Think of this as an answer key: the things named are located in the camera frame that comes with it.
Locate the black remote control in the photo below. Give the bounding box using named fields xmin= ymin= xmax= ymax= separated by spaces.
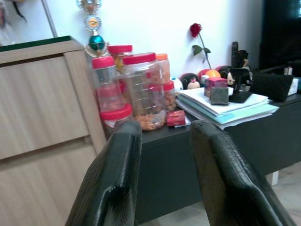
xmin=231 ymin=41 xmax=239 ymax=68

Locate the black holder with items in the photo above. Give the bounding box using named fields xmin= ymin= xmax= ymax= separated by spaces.
xmin=237 ymin=49 xmax=250 ymax=69

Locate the white feathered hanging ornament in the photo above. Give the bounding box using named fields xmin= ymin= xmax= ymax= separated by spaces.
xmin=0 ymin=0 xmax=28 ymax=47

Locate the black quilted pouch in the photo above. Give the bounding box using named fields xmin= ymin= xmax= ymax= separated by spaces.
xmin=248 ymin=71 xmax=295 ymax=103

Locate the gold trophy with green ball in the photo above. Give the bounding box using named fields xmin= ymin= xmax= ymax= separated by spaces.
xmin=75 ymin=0 xmax=110 ymax=58

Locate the squat clear jar red lid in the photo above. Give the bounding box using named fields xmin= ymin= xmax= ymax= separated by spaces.
xmin=99 ymin=103 xmax=134 ymax=142

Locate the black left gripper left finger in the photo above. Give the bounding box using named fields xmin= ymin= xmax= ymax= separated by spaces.
xmin=65 ymin=121 xmax=143 ymax=226

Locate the small nut jar red lid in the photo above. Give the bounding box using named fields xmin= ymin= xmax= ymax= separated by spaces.
xmin=162 ymin=81 xmax=177 ymax=112

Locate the large clear jar red lid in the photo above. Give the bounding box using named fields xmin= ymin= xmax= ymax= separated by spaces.
xmin=122 ymin=52 xmax=169 ymax=131

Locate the clear jar orange lid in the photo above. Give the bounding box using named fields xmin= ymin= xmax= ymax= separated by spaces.
xmin=155 ymin=53 xmax=171 ymax=84

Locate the small white and blue plush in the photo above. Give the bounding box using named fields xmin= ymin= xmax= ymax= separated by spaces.
xmin=170 ymin=77 xmax=184 ymax=91

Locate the orange ball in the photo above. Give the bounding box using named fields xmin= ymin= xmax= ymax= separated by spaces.
xmin=204 ymin=69 xmax=222 ymax=80

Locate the slim clear jar red lid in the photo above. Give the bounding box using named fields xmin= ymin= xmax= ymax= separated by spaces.
xmin=91 ymin=56 xmax=126 ymax=110

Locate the black television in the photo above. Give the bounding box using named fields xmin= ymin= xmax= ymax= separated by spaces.
xmin=259 ymin=0 xmax=301 ymax=72

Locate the light wooden drawer cabinet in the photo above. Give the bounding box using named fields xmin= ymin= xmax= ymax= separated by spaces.
xmin=0 ymin=35 xmax=108 ymax=226

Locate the stack of papers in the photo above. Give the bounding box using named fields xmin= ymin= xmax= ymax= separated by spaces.
xmin=176 ymin=90 xmax=280 ymax=130

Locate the small red gift box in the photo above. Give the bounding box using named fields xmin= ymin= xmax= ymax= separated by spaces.
xmin=166 ymin=110 xmax=187 ymax=128

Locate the black desktop stand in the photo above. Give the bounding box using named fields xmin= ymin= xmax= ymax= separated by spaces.
xmin=228 ymin=67 xmax=253 ymax=103

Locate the white and teal box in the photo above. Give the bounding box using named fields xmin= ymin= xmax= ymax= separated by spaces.
xmin=286 ymin=77 xmax=300 ymax=96

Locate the black round Mickey plush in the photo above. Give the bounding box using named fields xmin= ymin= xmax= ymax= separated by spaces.
xmin=214 ymin=65 xmax=236 ymax=86

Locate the artificial red rose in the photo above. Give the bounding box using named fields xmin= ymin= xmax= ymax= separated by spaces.
xmin=190 ymin=23 xmax=212 ymax=70

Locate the black round Minnie plush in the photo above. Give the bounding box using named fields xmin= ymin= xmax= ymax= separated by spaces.
xmin=180 ymin=73 xmax=202 ymax=90

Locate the grey square box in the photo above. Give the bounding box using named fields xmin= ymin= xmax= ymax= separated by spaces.
xmin=209 ymin=86 xmax=230 ymax=105

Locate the snack filled jar red lid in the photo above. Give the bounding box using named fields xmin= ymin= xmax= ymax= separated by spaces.
xmin=107 ymin=45 xmax=134 ymax=74

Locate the pink and red carton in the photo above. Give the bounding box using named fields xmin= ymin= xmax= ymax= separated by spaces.
xmin=204 ymin=77 xmax=228 ymax=97

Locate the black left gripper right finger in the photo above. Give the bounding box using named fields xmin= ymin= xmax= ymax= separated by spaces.
xmin=189 ymin=119 xmax=297 ymax=226

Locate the black low TV console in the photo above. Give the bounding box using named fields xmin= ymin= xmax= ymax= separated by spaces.
xmin=135 ymin=94 xmax=301 ymax=226

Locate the red round plush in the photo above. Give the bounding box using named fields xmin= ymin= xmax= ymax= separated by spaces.
xmin=197 ymin=69 xmax=210 ymax=81

